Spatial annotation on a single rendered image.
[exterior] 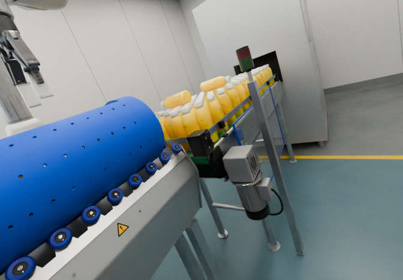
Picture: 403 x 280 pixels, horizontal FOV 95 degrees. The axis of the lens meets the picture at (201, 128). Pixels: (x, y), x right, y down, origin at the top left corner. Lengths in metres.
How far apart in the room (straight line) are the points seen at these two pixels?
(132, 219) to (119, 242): 0.06
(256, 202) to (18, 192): 0.76
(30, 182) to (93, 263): 0.25
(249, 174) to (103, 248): 0.53
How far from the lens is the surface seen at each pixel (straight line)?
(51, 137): 0.58
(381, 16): 4.54
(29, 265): 0.59
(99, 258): 0.63
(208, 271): 1.10
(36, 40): 3.85
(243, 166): 0.77
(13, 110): 1.29
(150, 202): 0.68
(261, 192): 0.86
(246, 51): 0.92
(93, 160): 0.56
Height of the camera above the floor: 1.19
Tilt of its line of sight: 14 degrees down
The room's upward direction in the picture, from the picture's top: 21 degrees counter-clockwise
